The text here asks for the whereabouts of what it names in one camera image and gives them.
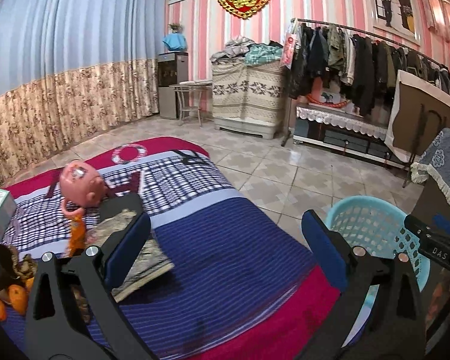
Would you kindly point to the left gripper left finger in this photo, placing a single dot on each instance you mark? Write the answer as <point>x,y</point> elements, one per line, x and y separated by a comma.
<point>54,326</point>

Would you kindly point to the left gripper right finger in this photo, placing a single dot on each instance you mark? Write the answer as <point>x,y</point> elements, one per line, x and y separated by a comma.
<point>378,314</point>

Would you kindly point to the brown wrapper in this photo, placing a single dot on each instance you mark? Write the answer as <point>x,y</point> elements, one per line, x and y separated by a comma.
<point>19,267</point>

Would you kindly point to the orange snack wrapper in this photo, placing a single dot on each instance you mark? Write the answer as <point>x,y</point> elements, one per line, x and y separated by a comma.
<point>77,240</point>

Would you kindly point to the patterned snack bag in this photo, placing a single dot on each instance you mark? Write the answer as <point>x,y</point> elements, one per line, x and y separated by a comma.
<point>150,262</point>

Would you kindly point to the light blue plastic basket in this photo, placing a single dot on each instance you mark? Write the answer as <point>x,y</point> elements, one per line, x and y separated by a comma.
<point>378,226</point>

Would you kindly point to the blue floral fringed cloth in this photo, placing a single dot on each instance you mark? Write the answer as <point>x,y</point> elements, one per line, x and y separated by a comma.
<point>435,163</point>

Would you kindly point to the white lace cloth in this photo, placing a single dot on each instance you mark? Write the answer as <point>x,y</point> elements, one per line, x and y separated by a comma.
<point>340,120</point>

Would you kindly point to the low black tv stand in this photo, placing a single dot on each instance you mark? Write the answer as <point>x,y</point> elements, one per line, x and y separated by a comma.
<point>343,141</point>

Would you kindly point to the hanging dark clothes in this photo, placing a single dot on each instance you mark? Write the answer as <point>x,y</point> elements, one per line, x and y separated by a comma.
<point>365,69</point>

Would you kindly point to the metal clothes rack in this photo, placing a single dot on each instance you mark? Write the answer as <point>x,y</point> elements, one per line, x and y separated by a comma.
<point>330,97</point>

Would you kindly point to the patterned cloth covered cabinet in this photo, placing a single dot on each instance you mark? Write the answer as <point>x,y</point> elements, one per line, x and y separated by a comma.
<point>248,99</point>

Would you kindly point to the wedding photo poster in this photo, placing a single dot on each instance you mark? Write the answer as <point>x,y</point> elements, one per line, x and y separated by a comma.
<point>398,17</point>

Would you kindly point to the red pink hanging bag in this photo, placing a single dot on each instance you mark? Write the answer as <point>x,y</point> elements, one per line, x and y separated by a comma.
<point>289,43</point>

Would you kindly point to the small metal side table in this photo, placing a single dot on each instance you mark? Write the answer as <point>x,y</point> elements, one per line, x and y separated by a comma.
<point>189,94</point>

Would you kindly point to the blue and floral curtain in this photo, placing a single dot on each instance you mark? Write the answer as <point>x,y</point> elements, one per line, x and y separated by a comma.
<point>70,69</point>

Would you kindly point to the grey water dispenser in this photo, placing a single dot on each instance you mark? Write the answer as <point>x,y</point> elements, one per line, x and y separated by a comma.
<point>172,68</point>

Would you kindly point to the pile of folded clothes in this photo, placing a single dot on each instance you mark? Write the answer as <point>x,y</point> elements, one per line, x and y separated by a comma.
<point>248,51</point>

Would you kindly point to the blue covered water bottle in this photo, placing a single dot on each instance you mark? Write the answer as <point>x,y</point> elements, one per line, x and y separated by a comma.
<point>175,41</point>

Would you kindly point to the brown board white frame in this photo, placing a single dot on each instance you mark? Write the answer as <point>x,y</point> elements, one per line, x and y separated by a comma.
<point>420,111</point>

